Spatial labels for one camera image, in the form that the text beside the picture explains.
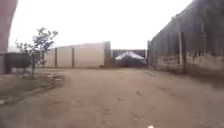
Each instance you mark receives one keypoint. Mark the brown dirt road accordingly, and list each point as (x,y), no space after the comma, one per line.
(113,96)

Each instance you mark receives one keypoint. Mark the robot's own part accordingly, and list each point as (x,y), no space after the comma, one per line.
(150,126)

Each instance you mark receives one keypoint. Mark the grass and dirt verge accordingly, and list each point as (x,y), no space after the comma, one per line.
(23,86)

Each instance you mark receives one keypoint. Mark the dark block wall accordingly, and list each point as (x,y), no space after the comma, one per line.
(196,40)

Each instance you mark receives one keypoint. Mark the small leafy tree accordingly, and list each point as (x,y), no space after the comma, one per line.
(37,46)

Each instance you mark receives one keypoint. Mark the beige panelled wall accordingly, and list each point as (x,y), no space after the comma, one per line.
(83,55)

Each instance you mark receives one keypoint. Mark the pinkish building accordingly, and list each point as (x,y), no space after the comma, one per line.
(5,23)

